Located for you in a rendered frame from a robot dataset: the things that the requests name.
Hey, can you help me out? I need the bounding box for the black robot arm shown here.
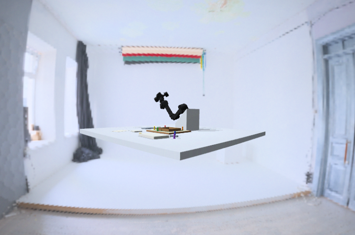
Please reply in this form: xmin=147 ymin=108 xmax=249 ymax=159
xmin=156 ymin=92 xmax=188 ymax=120

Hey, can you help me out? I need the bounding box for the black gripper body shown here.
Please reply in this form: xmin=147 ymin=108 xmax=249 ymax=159
xmin=154 ymin=92 xmax=169 ymax=102

